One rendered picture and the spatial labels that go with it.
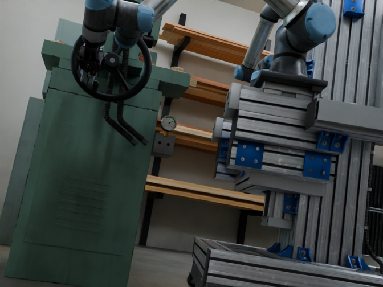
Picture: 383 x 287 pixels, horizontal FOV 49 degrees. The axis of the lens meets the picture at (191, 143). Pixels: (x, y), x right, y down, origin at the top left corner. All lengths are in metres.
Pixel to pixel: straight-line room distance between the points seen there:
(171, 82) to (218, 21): 3.07
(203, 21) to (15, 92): 2.05
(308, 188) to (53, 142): 0.96
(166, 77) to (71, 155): 0.50
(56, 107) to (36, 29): 2.74
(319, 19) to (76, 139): 0.97
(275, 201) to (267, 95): 0.43
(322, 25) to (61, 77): 0.98
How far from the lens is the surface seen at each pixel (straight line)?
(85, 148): 1.68
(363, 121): 1.39
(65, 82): 1.73
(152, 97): 1.74
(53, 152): 1.68
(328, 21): 1.45
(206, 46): 4.28
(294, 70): 1.49
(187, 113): 4.37
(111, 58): 1.55
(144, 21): 1.26
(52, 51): 1.78
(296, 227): 1.61
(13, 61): 4.31
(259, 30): 2.23
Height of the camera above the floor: 0.30
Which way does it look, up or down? 10 degrees up
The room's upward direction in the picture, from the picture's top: 9 degrees clockwise
